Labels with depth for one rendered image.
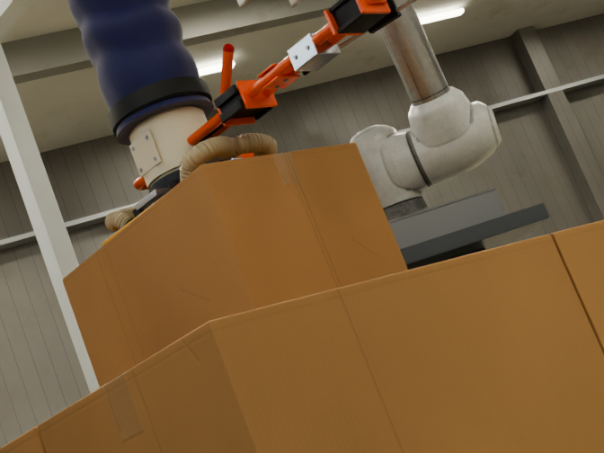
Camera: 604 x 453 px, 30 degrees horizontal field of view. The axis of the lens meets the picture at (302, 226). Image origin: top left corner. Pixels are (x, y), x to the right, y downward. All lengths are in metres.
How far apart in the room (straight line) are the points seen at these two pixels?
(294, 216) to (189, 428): 1.00
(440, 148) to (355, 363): 1.65
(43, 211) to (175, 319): 3.92
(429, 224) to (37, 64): 9.24
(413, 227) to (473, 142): 0.29
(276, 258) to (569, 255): 0.67
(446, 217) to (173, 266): 0.81
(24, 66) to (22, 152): 5.53
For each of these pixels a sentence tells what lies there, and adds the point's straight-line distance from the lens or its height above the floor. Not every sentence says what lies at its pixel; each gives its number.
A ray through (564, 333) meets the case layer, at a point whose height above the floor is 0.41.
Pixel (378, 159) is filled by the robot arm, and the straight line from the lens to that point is 2.84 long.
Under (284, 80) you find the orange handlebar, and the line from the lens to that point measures 2.17.
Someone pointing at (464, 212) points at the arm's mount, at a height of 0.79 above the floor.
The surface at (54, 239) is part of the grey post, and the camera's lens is 6.03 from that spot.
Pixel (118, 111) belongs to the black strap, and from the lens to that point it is 2.40.
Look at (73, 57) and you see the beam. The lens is 11.78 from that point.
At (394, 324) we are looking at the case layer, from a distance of 1.27.
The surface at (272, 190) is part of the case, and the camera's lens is 2.12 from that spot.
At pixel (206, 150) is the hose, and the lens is 2.22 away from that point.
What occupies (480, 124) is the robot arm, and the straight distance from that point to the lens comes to 2.82.
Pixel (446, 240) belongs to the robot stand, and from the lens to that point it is 2.64.
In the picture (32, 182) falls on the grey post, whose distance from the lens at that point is 6.12.
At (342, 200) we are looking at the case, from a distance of 2.22.
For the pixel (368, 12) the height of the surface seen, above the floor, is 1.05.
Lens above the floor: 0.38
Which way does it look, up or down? 11 degrees up
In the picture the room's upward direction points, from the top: 22 degrees counter-clockwise
